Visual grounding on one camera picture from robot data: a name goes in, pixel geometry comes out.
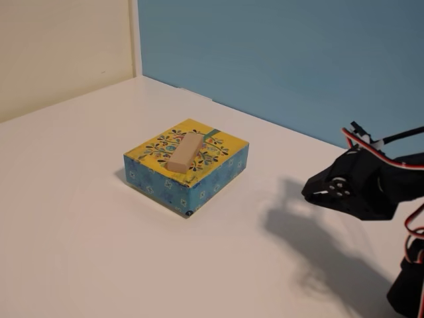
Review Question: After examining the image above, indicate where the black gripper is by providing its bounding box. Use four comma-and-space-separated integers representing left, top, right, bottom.
300, 148, 404, 222

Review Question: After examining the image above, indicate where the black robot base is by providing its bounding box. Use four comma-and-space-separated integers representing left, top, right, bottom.
386, 238, 424, 318

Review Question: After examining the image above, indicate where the red black looped cable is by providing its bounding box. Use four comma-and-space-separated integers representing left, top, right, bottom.
404, 202, 424, 266

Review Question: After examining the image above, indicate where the yellow and blue floral box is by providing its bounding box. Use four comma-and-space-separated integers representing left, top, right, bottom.
123, 118, 250, 219

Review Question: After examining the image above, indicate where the wooden Jenga block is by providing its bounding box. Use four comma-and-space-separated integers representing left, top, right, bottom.
166, 132, 203, 174

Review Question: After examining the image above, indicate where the black camera cable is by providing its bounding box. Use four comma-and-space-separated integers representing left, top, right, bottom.
374, 127, 424, 148

